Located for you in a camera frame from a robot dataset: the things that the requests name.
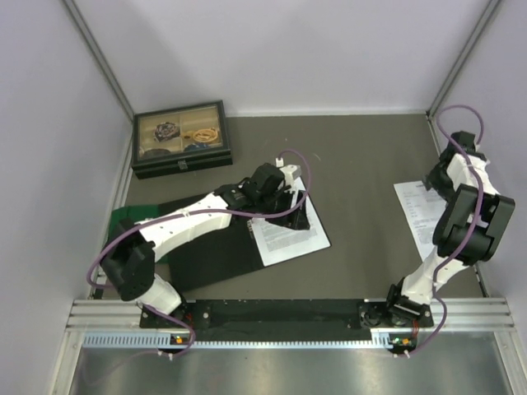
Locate metal folder clip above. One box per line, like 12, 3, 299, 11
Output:
246, 220, 255, 239

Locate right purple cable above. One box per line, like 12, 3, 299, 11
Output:
390, 105, 491, 359

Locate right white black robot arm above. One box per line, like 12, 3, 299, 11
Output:
384, 131, 515, 326

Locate dark green glass-lid box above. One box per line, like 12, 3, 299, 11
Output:
131, 100, 233, 179

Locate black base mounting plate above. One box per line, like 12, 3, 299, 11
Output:
139, 299, 436, 335

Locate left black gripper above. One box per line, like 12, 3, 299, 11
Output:
257, 186, 309, 230

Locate aluminium rail frame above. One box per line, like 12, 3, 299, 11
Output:
65, 298, 515, 332

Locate printed text paper sheet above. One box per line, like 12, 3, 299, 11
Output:
250, 197, 331, 267

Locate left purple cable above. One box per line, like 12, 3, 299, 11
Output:
85, 148, 313, 359

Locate printed white paper sheets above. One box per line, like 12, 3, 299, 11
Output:
394, 181, 445, 260

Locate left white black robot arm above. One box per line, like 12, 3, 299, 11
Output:
98, 159, 306, 327

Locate purple cable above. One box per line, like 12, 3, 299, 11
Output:
85, 148, 313, 359
390, 105, 491, 359

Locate white folder black inside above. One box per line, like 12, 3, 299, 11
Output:
158, 191, 333, 294

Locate green folded t-shirt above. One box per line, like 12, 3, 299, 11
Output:
106, 203, 174, 242

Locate grey slotted cable duct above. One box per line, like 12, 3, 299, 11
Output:
82, 332, 411, 350

